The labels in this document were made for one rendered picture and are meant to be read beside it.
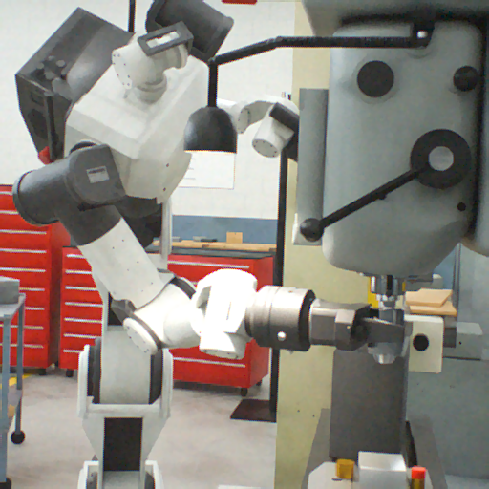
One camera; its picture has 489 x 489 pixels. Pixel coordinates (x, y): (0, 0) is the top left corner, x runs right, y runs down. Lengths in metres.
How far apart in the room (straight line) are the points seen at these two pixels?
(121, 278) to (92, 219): 0.11
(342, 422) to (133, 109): 0.65
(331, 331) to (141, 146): 0.49
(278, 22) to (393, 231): 9.47
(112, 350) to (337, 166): 0.85
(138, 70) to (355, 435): 0.71
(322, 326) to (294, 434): 1.87
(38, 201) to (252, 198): 8.91
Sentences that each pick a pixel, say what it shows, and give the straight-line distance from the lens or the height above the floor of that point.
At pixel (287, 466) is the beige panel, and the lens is 2.97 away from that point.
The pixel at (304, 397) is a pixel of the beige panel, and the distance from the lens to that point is 2.90.
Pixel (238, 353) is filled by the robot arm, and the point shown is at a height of 1.18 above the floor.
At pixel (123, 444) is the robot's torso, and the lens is 1.85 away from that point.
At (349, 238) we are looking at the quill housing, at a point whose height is 1.36.
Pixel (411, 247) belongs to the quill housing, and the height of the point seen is 1.35.
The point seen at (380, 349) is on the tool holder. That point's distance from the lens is 1.08.
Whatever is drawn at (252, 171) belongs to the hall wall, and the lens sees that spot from 10.21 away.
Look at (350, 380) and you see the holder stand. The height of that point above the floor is 1.10.
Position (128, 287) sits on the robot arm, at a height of 1.24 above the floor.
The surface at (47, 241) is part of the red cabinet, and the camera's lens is 6.17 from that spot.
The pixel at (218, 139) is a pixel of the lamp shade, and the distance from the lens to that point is 1.04.
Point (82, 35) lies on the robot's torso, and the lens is 1.51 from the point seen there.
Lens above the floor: 1.39
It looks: 3 degrees down
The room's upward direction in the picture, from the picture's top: 2 degrees clockwise
